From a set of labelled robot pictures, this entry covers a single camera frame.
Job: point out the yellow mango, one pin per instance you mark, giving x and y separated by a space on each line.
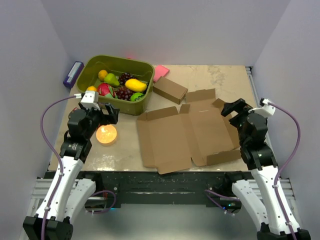
135 85

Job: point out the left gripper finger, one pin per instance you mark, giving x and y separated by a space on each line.
113 114
102 106

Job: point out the green pear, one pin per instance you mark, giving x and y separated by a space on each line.
112 80

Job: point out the orange fruit front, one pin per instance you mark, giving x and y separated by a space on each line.
91 88

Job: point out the purple grapes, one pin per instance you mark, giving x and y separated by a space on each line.
123 93
124 77

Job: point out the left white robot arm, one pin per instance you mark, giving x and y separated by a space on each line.
66 196

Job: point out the purple grapes front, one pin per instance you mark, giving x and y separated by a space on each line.
123 93

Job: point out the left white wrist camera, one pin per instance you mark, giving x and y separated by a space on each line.
88 100

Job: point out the small folded cardboard box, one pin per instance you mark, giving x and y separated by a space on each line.
170 90

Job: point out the orange fruit back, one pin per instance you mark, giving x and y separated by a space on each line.
102 74

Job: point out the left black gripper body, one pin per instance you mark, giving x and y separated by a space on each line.
96 118

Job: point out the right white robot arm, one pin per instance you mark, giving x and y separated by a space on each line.
270 211

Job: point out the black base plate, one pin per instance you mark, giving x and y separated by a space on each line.
147 187

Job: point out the purple grapes back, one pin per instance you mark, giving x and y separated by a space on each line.
124 77

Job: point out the green round fruit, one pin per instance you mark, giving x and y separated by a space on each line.
136 96

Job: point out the orange round sponge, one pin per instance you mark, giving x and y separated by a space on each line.
106 135

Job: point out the orange fruit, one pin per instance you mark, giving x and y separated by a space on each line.
102 74
91 88

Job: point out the pink sticky note pad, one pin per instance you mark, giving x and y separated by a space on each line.
160 71

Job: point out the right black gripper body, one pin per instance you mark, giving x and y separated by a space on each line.
237 120

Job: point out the purple rectangular box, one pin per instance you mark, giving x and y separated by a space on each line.
70 79

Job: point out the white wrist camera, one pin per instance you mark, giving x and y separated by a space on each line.
88 100
266 109

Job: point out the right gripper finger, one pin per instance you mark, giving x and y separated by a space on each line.
228 108
240 103

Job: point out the large cardboard box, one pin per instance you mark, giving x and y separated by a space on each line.
173 139

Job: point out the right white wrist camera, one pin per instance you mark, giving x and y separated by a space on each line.
266 109

